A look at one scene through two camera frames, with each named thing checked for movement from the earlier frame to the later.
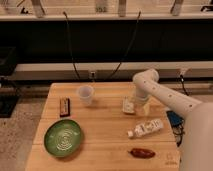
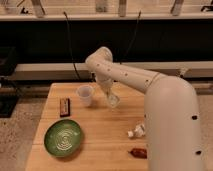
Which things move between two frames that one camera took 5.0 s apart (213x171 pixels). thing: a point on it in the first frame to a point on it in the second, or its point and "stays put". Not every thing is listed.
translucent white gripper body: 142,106 to 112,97
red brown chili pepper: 142,153 stays put
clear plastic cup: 85,92 stays put
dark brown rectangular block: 65,107 stays put
